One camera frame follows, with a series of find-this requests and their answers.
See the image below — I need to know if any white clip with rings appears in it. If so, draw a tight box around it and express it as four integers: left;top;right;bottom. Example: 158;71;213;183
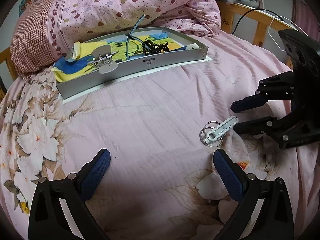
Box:
199;115;239;147

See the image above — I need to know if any pink curtain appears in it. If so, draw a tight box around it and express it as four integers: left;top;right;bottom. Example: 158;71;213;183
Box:
291;0;319;41

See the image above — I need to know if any pink floral bed sheet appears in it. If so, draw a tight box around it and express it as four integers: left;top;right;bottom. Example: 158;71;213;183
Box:
0;29;320;240

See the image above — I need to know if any grey shallow tray box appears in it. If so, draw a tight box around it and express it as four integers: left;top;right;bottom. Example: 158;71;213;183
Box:
56;27;208;99

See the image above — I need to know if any silver hair claw clip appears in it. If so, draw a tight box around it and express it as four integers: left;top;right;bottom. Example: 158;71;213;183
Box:
88;45;118;74

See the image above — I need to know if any colourful frog drawing paper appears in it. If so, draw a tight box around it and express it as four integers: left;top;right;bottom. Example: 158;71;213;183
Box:
51;33;182;83

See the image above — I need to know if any teal hair band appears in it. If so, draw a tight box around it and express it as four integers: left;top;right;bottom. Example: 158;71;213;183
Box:
125;14;145;60

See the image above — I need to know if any pink dotted rolled quilt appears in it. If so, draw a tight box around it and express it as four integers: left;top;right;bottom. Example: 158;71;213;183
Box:
10;0;221;76

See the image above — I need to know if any black camera box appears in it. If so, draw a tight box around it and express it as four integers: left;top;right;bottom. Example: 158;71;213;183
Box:
278;29;319;77

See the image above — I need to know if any white cable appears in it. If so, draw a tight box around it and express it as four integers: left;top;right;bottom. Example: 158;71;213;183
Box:
267;15;307;52

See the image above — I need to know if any black cable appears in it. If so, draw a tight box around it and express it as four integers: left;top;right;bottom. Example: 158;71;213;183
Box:
230;8;293;35

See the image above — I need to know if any wooden bed frame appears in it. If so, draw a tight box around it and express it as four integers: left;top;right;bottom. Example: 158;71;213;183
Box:
1;2;294;101

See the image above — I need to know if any black bead bracelet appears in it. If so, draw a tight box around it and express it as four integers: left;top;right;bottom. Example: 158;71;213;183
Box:
141;39;169;56

